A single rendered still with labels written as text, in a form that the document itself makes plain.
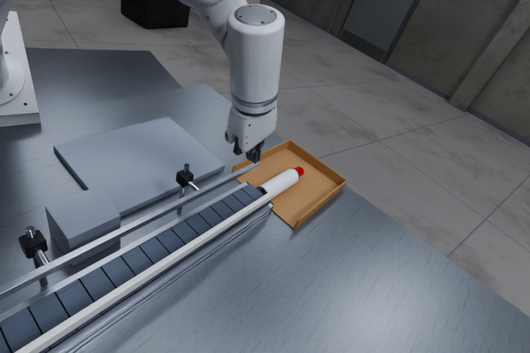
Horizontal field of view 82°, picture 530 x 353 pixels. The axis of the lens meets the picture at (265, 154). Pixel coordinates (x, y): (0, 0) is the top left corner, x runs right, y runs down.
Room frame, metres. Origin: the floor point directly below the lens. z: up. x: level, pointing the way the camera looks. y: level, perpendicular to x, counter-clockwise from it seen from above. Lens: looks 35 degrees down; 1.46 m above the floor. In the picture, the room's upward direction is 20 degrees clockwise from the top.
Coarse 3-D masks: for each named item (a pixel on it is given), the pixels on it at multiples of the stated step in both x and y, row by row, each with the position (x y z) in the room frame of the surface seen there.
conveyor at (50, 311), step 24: (240, 192) 0.61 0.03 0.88; (192, 216) 0.48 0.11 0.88; (216, 216) 0.51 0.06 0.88; (168, 240) 0.40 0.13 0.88; (120, 264) 0.31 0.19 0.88; (144, 264) 0.33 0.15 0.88; (72, 288) 0.24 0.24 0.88; (96, 288) 0.26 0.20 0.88; (24, 312) 0.19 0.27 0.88; (48, 312) 0.20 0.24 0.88; (72, 312) 0.21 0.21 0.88; (0, 336) 0.15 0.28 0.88; (24, 336) 0.16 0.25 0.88
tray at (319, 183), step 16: (288, 144) 0.98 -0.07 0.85; (272, 160) 0.87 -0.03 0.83; (288, 160) 0.90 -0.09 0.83; (304, 160) 0.94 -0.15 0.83; (240, 176) 0.73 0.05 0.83; (256, 176) 0.76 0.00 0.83; (272, 176) 0.78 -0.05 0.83; (304, 176) 0.84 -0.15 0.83; (320, 176) 0.87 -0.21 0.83; (336, 176) 0.87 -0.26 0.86; (288, 192) 0.73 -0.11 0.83; (304, 192) 0.76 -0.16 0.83; (320, 192) 0.79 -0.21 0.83; (336, 192) 0.80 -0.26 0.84; (288, 208) 0.67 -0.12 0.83; (304, 208) 0.69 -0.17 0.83; (288, 224) 0.61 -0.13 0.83
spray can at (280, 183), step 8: (296, 168) 0.82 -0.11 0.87; (280, 176) 0.73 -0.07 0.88; (288, 176) 0.75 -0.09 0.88; (296, 176) 0.77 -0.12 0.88; (264, 184) 0.67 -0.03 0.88; (272, 184) 0.68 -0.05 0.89; (280, 184) 0.70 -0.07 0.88; (288, 184) 0.73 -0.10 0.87; (264, 192) 0.66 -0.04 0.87; (280, 192) 0.69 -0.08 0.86
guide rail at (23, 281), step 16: (192, 192) 0.47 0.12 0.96; (208, 192) 0.50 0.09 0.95; (160, 208) 0.40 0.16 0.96; (176, 208) 0.43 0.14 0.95; (128, 224) 0.35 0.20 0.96; (144, 224) 0.36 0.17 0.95; (96, 240) 0.29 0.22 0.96; (112, 240) 0.31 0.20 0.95; (64, 256) 0.25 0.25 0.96; (80, 256) 0.26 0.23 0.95; (32, 272) 0.21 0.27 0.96; (48, 272) 0.22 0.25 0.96; (0, 288) 0.18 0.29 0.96; (16, 288) 0.19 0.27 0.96
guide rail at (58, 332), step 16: (272, 192) 0.62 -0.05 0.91; (256, 208) 0.56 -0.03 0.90; (224, 224) 0.46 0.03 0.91; (192, 240) 0.39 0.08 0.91; (176, 256) 0.35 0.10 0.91; (144, 272) 0.30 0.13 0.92; (160, 272) 0.32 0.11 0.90; (128, 288) 0.26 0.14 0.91; (96, 304) 0.22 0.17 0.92; (80, 320) 0.19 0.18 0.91; (48, 336) 0.16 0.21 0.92; (16, 352) 0.13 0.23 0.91; (32, 352) 0.14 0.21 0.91
